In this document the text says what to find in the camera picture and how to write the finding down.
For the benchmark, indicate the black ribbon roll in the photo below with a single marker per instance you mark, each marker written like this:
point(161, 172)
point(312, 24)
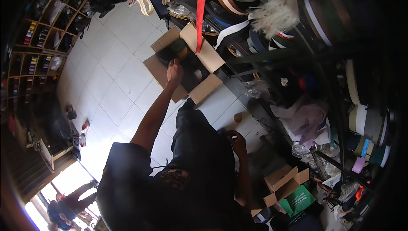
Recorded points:
point(168, 53)

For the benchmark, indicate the green printed bag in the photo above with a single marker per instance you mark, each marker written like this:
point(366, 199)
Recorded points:
point(299, 200)

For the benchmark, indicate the person's right hand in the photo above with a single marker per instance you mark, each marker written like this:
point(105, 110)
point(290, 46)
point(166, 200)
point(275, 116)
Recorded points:
point(238, 144)

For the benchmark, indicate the person's right fingers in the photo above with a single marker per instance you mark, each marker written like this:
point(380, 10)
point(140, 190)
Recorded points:
point(233, 134)

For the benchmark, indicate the cream fringe trim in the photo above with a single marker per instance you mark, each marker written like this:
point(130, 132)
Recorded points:
point(274, 16)

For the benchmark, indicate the rack of webbing rolls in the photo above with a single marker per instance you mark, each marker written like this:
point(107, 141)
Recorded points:
point(318, 55)

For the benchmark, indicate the person's body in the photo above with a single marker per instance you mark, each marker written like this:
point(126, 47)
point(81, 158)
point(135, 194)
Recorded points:
point(153, 196)

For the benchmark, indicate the person's left hand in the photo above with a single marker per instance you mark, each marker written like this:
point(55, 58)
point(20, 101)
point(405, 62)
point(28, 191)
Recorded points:
point(174, 73)

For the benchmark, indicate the person's legs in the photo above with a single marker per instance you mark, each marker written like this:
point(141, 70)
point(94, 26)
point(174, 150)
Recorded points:
point(199, 135)

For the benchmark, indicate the red white shoe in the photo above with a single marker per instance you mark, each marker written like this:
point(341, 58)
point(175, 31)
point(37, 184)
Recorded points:
point(82, 140)
point(85, 126)

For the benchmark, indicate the person's left fingers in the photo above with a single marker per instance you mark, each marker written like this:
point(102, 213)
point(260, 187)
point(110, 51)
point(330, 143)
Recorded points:
point(174, 62)

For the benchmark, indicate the clear plastic bag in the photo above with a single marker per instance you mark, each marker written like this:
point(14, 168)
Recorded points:
point(256, 89)

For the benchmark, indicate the small open cardboard box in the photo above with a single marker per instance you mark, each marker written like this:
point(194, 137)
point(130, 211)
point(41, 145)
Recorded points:
point(283, 183)

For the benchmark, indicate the lilac cloth heap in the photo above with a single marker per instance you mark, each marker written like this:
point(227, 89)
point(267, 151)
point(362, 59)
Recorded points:
point(302, 119)

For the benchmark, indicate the small brown tape roll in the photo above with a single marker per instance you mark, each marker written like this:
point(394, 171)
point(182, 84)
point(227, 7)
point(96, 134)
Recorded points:
point(237, 118)

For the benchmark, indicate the wooden shelf with ribbon rolls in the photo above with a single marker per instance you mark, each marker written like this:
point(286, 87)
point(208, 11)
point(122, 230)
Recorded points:
point(41, 39)

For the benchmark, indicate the wooden counter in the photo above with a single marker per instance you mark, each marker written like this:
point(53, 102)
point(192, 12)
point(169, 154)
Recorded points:
point(47, 164)

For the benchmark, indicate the open brown cardboard box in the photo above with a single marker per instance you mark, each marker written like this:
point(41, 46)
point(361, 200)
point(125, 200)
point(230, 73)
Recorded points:
point(210, 59)

